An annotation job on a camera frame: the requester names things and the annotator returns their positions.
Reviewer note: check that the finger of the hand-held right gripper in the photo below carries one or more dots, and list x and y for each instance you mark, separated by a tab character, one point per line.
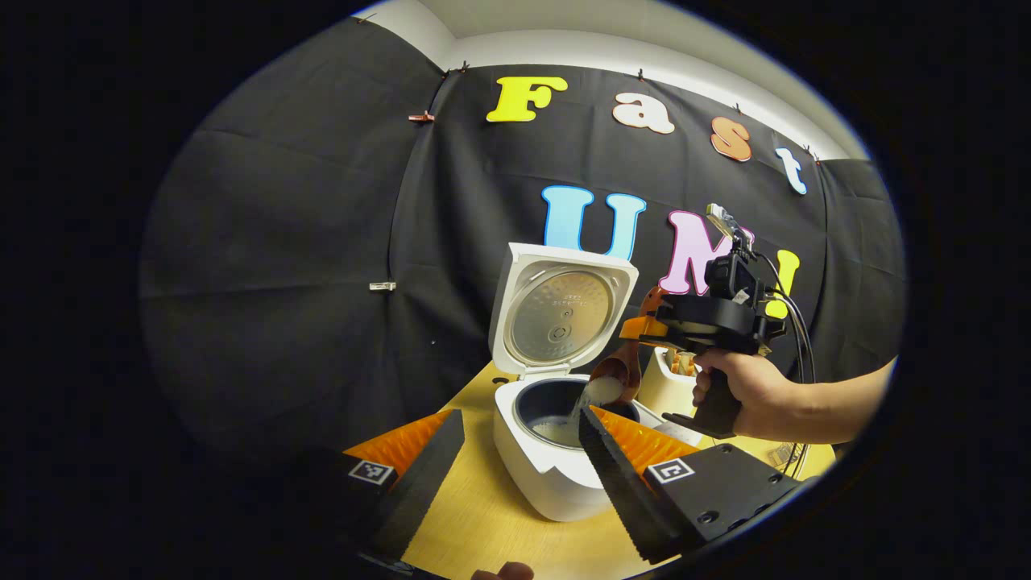
640	328
652	302

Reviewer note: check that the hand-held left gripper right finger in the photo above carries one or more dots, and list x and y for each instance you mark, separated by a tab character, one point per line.
616	487

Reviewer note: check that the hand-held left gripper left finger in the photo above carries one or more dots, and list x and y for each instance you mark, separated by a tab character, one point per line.
423	483

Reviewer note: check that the brown wooden spoon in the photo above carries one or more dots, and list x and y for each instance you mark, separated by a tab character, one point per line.
630	366

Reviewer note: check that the white rice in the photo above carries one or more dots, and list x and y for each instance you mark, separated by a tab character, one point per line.
600	391
556	432

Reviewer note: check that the white rice cooker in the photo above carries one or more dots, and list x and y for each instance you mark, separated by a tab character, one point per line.
532	475

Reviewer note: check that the toasted bread slice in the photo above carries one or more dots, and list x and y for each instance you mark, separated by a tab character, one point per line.
689	364
675	364

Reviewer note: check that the white toaster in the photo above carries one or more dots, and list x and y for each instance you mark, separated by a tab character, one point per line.
664	393

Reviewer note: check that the black backdrop cloth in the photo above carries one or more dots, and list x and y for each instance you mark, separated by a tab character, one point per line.
282	242

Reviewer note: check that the copper cloth clip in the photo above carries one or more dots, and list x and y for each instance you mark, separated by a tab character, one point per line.
421	117

